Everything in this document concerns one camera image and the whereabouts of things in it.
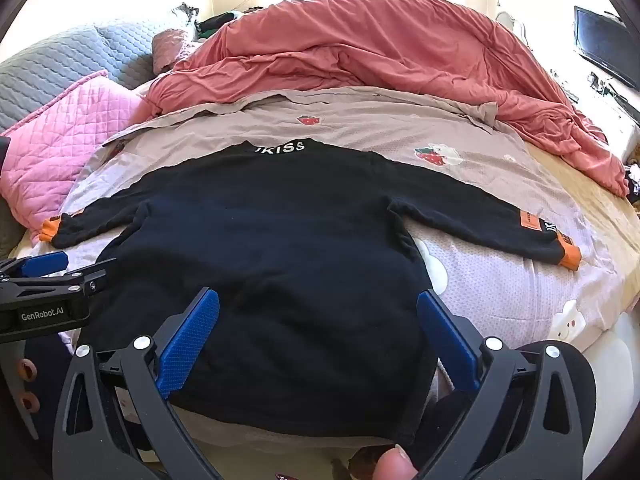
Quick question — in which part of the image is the black television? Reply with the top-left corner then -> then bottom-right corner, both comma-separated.
573,6 -> 640,92

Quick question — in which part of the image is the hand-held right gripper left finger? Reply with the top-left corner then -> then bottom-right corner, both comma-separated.
52,287 -> 222,480

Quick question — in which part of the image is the mauve quilted pillow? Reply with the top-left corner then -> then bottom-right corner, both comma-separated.
151,26 -> 198,77

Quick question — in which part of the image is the grey quilted headboard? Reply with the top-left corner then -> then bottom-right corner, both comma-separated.
0,16 -> 193,131

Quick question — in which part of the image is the white television cabinet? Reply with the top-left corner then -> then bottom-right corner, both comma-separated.
550,67 -> 640,163

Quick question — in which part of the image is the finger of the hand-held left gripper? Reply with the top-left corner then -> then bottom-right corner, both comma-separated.
0,251 -> 70,278
10,258 -> 118,297

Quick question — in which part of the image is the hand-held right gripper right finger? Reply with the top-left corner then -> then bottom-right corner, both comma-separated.
415,290 -> 590,480

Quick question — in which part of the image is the dark clothes pile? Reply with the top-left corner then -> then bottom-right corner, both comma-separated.
196,11 -> 240,40

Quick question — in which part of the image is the coral red duvet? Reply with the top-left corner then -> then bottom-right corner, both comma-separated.
145,0 -> 630,198

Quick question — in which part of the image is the tan strawberry bear printed sheet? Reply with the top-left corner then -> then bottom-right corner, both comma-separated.
59,86 -> 616,411

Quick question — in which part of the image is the black sweater with orange cuffs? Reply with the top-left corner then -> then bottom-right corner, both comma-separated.
40,139 -> 583,448

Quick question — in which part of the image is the yellow mattress cover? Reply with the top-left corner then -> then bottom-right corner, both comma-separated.
527,144 -> 640,313

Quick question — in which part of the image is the pink quilted pillow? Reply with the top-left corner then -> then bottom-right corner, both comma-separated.
0,70 -> 146,233

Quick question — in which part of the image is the person's right hand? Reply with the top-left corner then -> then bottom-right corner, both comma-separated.
374,446 -> 420,480

